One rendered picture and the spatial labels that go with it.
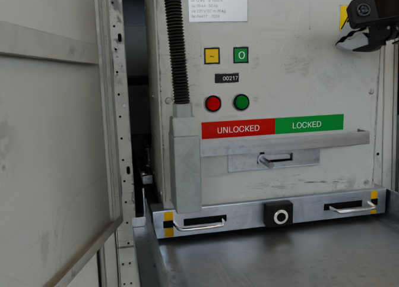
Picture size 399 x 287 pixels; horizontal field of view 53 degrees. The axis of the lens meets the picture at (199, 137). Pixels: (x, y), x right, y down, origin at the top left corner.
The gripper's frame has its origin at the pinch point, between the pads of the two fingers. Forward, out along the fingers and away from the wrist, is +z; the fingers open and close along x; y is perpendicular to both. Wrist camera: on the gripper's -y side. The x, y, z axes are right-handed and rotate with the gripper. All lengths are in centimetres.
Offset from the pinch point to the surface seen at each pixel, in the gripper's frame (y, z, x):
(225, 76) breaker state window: -22.5, 9.2, -3.8
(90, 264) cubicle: -49, 38, -39
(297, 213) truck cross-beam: -7.3, 13.8, -34.2
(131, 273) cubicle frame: -39, 39, -43
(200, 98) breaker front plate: -27.6, 12.0, -7.4
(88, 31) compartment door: -46, 21, 10
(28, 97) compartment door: -60, 4, -8
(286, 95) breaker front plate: -9.8, 7.3, -8.9
